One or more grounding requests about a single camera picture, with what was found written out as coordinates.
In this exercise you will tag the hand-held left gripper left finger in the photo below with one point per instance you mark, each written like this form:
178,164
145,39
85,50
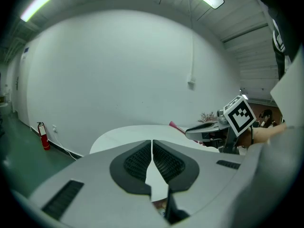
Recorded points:
95,174

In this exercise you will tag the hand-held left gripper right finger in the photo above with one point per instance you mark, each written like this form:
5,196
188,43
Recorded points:
209,174

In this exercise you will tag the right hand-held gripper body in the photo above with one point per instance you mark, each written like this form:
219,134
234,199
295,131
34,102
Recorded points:
240,115

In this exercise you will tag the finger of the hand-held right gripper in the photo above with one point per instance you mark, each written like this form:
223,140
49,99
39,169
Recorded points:
197,134

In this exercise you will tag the pink cone-shaped stick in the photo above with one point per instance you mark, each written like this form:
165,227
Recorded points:
174,125

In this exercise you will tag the reddish dried plant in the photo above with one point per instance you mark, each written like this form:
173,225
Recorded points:
206,117

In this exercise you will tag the red fire extinguisher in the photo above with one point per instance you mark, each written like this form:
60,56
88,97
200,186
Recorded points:
44,136

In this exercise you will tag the person's black striped shirt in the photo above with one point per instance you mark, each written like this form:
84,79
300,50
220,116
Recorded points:
285,20

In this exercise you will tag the white wall socket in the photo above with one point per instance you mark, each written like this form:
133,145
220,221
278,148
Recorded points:
54,129

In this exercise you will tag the blue wall sign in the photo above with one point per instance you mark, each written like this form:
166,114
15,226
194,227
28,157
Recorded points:
26,49

